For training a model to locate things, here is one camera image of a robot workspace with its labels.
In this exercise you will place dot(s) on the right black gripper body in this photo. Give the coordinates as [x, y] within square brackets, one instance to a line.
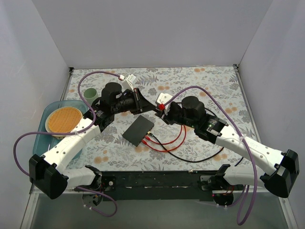
[165, 114]

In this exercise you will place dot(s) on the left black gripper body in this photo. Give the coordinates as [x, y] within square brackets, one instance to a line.
[137, 100]

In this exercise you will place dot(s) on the black network switch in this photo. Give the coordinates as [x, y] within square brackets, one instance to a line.
[138, 130]

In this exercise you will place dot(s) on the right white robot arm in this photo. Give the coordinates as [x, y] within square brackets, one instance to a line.
[275, 170]

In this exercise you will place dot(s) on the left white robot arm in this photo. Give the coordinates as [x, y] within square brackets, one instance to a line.
[49, 172]

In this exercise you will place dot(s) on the green plastic cup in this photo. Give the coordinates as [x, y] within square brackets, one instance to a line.
[90, 95]

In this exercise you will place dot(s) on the floral tablecloth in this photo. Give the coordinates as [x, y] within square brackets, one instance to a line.
[217, 87]

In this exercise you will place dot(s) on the orange woven plate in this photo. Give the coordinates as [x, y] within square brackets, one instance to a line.
[63, 120]

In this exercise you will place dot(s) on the teal plastic tray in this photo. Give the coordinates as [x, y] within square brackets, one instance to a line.
[43, 143]

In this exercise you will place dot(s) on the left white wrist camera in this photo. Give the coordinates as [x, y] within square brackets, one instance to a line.
[127, 81]

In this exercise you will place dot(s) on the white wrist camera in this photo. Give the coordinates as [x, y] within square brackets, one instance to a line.
[127, 81]
[161, 101]

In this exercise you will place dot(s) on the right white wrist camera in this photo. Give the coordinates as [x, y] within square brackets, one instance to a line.
[161, 101]

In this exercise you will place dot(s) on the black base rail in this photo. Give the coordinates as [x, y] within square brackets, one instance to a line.
[163, 185]

